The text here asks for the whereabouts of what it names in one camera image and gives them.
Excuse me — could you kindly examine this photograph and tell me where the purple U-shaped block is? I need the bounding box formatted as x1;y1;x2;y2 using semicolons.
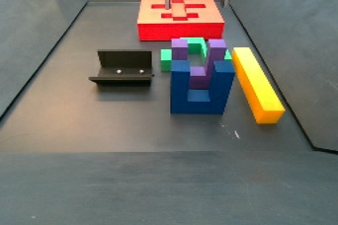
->
171;37;227;89

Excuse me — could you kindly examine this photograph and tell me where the red slotted board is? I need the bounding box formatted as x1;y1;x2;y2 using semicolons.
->
138;0;225;41

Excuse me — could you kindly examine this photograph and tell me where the green block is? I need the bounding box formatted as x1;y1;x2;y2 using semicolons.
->
161;37;231;76

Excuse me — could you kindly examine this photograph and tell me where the blue U-shaped block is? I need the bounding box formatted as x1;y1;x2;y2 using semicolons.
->
170;60;236;114

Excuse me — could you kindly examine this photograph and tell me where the yellow long bar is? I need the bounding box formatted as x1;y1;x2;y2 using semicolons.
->
233;47;285;124

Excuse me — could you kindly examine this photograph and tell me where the black angle bracket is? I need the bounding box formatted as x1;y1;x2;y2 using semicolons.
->
89;49;154;84

